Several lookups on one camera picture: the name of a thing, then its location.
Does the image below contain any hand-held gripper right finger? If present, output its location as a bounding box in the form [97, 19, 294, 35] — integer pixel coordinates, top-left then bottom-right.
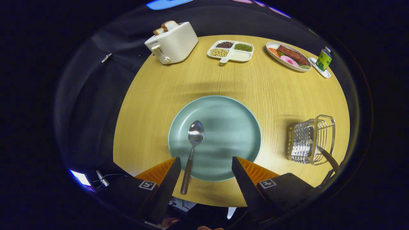
[231, 156, 320, 224]

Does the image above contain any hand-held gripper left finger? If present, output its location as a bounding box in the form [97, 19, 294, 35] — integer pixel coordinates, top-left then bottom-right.
[104, 157, 182, 225]

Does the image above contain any wooden handle spoon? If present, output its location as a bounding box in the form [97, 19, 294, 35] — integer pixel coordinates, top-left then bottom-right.
[180, 120, 205, 195]

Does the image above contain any wooden handle fork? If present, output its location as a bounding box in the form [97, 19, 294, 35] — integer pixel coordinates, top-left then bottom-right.
[307, 139, 340, 173]

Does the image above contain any teal round plate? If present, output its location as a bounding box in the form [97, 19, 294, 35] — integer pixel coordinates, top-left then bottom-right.
[168, 95, 262, 182]

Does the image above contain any white divided dish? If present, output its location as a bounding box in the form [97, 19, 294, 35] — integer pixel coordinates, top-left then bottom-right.
[207, 40, 254, 64]

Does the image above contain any pink round slice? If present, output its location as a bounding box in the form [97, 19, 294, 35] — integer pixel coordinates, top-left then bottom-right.
[280, 55, 300, 68]

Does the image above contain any green lettuce leaf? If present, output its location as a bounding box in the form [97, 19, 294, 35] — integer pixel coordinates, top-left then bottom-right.
[277, 50, 312, 70]

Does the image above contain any small white square tray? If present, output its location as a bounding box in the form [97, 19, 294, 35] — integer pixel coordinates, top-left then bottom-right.
[308, 57, 331, 79]

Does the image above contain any pile of yellow soybeans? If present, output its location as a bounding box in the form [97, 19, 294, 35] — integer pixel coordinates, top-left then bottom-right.
[210, 48, 229, 58]

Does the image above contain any brown grilled meat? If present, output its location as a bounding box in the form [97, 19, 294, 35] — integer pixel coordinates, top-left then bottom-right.
[277, 45, 310, 66]

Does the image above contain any white toaster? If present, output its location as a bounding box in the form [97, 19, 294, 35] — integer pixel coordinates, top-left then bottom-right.
[144, 21, 199, 65]

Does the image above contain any white oval plate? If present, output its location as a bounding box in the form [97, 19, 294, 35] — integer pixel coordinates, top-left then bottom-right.
[266, 42, 312, 72]

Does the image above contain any green label bottle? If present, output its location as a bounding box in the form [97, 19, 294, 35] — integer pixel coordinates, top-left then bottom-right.
[316, 47, 333, 72]

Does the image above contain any large bread slice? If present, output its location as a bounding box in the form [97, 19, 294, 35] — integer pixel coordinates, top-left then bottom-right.
[161, 20, 179, 32]

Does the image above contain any metal wire basket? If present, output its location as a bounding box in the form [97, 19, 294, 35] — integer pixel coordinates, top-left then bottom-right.
[288, 115, 336, 165]

